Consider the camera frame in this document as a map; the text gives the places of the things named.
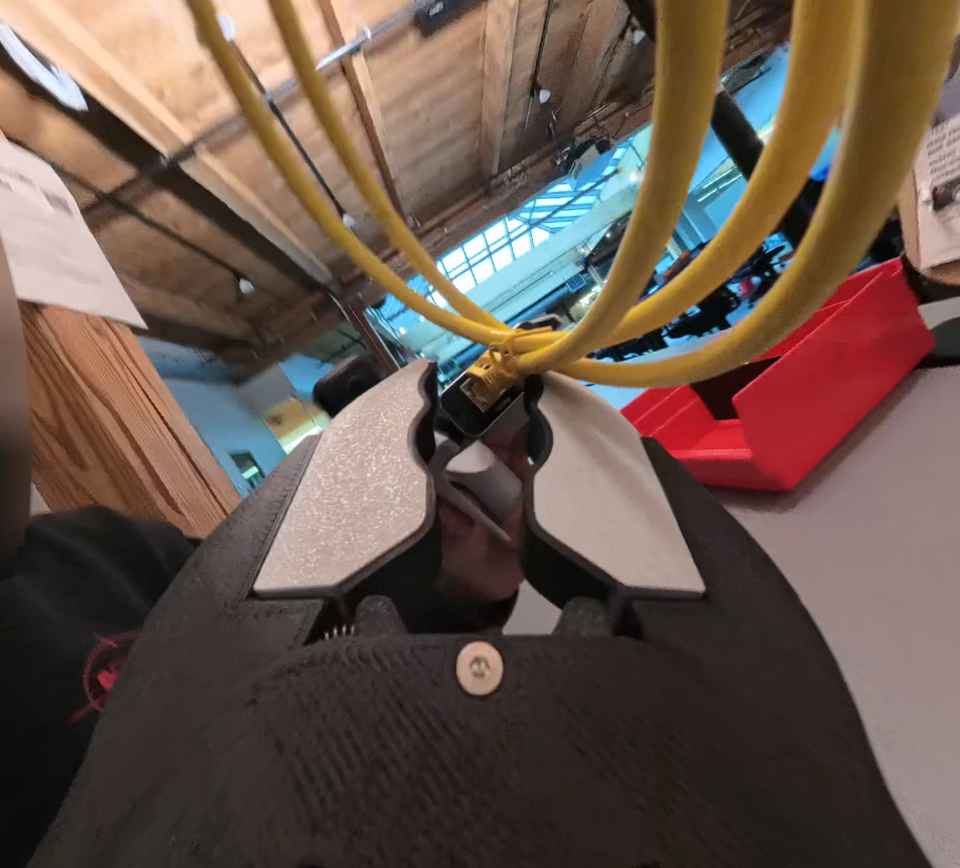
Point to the person's left hand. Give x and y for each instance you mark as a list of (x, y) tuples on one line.
[(472, 560)]

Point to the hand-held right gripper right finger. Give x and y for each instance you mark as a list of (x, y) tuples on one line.
[(615, 508)]

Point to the white paper notice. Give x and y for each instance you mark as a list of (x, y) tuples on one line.
[(52, 245)]

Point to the wooden post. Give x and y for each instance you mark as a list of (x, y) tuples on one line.
[(112, 418)]

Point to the red plastic bin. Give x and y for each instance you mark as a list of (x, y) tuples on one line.
[(825, 418)]

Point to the instruction poster board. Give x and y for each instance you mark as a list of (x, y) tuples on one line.
[(937, 208)]

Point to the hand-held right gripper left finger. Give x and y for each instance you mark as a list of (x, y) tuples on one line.
[(345, 500)]

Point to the black stand pole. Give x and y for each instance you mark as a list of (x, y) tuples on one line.
[(739, 133)]

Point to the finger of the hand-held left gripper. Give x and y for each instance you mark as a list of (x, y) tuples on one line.
[(469, 493), (491, 482)]

